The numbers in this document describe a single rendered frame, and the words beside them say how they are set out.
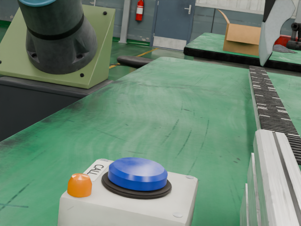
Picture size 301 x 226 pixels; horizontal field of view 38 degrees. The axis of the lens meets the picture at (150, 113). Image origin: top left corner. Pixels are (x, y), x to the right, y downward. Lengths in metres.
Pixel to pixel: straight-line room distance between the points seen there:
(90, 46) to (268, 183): 0.70
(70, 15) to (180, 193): 0.60
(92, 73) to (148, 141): 0.36
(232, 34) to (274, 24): 1.92
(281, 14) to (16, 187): 0.37
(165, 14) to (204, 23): 1.00
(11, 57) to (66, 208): 0.74
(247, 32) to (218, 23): 8.83
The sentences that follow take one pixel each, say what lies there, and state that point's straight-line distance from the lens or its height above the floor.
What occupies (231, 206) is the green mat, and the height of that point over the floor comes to 0.78.
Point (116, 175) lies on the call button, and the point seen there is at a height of 0.85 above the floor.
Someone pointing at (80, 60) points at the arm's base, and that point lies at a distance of 0.92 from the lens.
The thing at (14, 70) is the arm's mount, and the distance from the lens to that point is 0.97.
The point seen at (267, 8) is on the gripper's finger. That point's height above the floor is 0.97.
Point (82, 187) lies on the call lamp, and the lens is 0.27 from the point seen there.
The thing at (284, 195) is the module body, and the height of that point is 0.86.
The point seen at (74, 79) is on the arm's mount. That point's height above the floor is 0.79.
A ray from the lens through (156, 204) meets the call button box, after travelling 0.28.
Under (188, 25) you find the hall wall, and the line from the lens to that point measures 11.35.
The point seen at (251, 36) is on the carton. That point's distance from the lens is 2.49.
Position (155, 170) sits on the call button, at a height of 0.85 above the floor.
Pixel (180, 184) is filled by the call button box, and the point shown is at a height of 0.84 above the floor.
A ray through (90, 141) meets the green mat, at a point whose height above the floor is 0.78.
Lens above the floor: 0.96
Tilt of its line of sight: 13 degrees down
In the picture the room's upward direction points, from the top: 8 degrees clockwise
